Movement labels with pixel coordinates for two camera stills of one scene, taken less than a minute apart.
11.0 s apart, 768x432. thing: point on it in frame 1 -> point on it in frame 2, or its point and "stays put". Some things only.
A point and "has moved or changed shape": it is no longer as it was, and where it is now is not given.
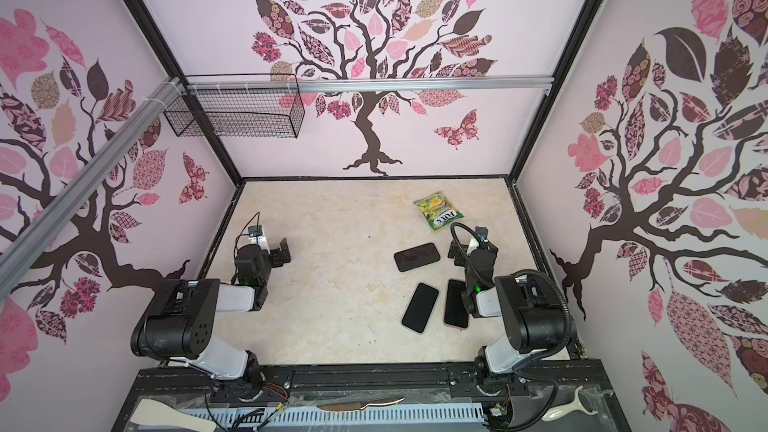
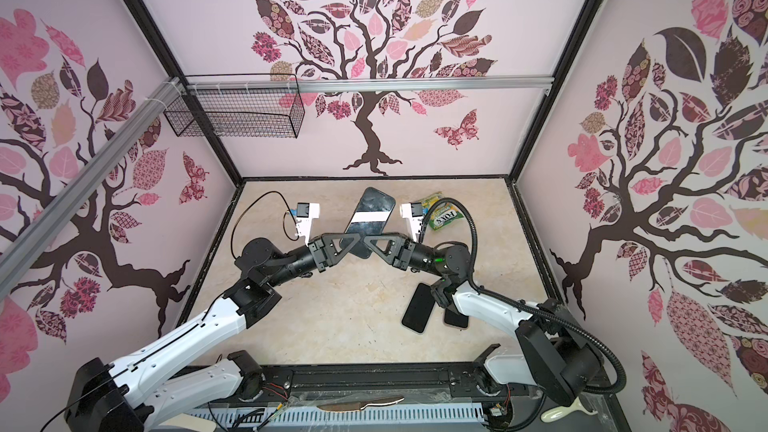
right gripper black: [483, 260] -> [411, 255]
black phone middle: [420, 308] stays put
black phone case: [416, 256] has moved or changed shape
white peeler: [578, 405] stays put
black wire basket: [240, 105] stays put
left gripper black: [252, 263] -> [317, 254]
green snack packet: [438, 211] stays put
